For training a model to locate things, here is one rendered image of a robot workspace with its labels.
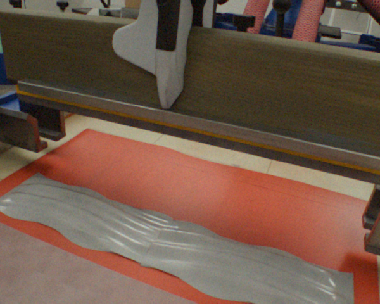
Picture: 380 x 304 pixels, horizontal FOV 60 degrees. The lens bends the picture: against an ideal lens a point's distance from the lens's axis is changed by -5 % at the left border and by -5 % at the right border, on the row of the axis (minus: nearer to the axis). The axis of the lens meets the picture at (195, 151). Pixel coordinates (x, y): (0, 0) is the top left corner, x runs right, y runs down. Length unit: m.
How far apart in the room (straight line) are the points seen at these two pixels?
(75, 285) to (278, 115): 0.21
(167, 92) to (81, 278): 0.17
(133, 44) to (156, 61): 0.03
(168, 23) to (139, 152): 0.26
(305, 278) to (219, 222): 0.10
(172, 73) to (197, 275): 0.17
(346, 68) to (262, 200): 0.20
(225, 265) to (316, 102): 0.16
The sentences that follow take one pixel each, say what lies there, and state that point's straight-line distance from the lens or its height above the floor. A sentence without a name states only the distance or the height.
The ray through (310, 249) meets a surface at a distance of 0.36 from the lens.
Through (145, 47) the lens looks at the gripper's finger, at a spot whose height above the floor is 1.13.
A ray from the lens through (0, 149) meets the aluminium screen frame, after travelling 0.50.
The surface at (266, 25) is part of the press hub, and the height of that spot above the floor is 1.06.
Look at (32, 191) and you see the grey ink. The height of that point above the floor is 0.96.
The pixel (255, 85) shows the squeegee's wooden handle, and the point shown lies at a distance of 0.26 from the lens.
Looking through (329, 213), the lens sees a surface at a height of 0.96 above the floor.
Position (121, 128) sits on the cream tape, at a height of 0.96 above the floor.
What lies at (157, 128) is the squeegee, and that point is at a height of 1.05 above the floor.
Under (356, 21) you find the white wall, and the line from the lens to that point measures 4.44.
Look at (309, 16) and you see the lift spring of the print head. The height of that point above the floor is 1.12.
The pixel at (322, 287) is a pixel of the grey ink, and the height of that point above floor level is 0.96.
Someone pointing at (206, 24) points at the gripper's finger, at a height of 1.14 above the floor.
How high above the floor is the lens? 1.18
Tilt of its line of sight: 29 degrees down
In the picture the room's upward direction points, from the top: 6 degrees clockwise
